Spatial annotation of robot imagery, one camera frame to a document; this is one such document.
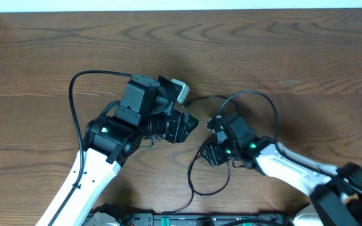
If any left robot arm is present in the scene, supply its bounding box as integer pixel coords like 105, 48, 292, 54
37, 75, 199, 225

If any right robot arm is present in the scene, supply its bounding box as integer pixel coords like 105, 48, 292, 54
200, 112, 362, 225

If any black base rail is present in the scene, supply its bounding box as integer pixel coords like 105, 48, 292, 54
82, 202, 295, 226

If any black usb cable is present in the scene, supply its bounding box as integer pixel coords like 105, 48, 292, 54
160, 95, 240, 215

